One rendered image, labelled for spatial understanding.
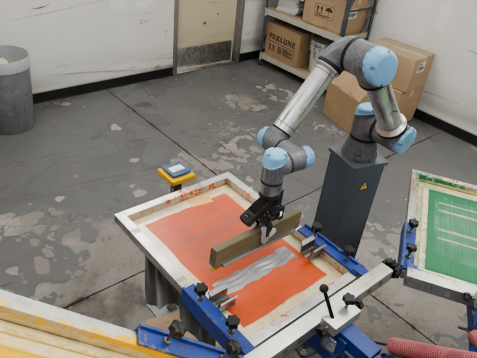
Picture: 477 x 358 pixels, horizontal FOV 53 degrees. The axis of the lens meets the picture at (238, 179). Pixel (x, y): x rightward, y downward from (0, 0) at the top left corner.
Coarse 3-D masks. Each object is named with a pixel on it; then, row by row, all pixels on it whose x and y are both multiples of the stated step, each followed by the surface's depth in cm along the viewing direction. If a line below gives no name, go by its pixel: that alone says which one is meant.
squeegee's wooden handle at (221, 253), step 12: (288, 216) 174; (300, 216) 178; (276, 228) 171; (288, 228) 177; (228, 240) 159; (240, 240) 160; (252, 240) 164; (216, 252) 154; (228, 252) 158; (240, 252) 163; (216, 264) 157
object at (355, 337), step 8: (352, 328) 147; (336, 336) 147; (344, 336) 144; (352, 336) 144; (360, 336) 144; (352, 344) 142; (360, 344) 142; (368, 344) 142; (376, 344) 143; (352, 352) 143; (360, 352) 141; (368, 352) 140; (376, 352) 140
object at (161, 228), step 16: (160, 224) 191; (176, 224) 192; (160, 240) 183; (176, 240) 184; (176, 256) 177; (192, 256) 178; (192, 272) 171; (208, 272) 172; (224, 272) 173; (208, 288) 166; (256, 288) 168; (272, 288) 168; (240, 304) 161; (256, 304) 162; (272, 304) 163; (240, 320) 156
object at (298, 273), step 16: (192, 208) 202; (208, 208) 203; (224, 208) 204; (240, 208) 205; (256, 256) 181; (304, 256) 184; (272, 272) 175; (288, 272) 176; (304, 272) 177; (320, 272) 178; (288, 288) 169; (304, 288) 170
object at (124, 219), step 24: (192, 192) 207; (240, 192) 213; (120, 216) 188; (144, 216) 194; (144, 240) 177; (168, 264) 168; (336, 264) 179; (336, 288) 167; (288, 312) 156; (264, 336) 147
